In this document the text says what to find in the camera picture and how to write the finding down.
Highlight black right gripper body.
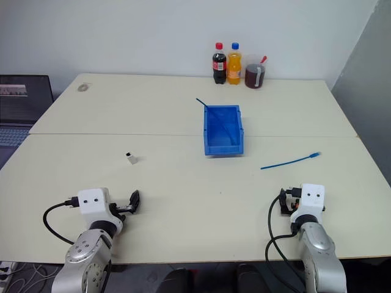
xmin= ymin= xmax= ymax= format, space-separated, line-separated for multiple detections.
xmin=285 ymin=186 xmax=304 ymax=212

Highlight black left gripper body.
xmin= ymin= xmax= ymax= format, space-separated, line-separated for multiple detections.
xmin=108 ymin=202 xmax=135 ymax=223

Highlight blue plastic storage bin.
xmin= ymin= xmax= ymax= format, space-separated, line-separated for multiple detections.
xmin=202 ymin=104 xmax=246 ymax=157

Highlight clear cup with dark liquid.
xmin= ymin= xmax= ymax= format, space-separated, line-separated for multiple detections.
xmin=244 ymin=54 xmax=268 ymax=90

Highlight white power strip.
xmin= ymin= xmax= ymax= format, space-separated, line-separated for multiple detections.
xmin=0 ymin=261 xmax=18 ymax=283

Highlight orange soda bottle blue cap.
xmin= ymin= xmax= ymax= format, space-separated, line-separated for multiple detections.
xmin=227 ymin=42 xmax=243 ymax=85

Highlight cola bottle with red cap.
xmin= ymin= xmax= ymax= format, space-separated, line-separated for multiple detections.
xmin=211 ymin=42 xmax=228 ymax=85

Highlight dark grey laptop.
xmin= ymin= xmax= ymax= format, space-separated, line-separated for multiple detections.
xmin=0 ymin=74 xmax=54 ymax=170

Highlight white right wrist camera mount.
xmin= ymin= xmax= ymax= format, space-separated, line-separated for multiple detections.
xmin=290 ymin=183 xmax=326 ymax=224

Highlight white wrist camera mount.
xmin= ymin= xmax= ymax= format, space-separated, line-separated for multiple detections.
xmin=290 ymin=183 xmax=326 ymax=224
xmin=76 ymin=187 xmax=123 ymax=228

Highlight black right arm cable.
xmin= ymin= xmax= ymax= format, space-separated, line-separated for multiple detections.
xmin=264 ymin=193 xmax=307 ymax=293

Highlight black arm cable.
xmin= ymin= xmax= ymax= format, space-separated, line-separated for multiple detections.
xmin=264 ymin=193 xmax=307 ymax=293
xmin=42 ymin=196 xmax=81 ymax=245

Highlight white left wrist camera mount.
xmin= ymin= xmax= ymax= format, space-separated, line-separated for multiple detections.
xmin=76 ymin=187 xmax=123 ymax=228

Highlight blue cable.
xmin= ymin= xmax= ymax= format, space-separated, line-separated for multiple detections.
xmin=195 ymin=97 xmax=239 ymax=145
xmin=260 ymin=151 xmax=322 ymax=171

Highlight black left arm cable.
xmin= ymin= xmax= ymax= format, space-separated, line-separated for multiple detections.
xmin=42 ymin=196 xmax=81 ymax=245

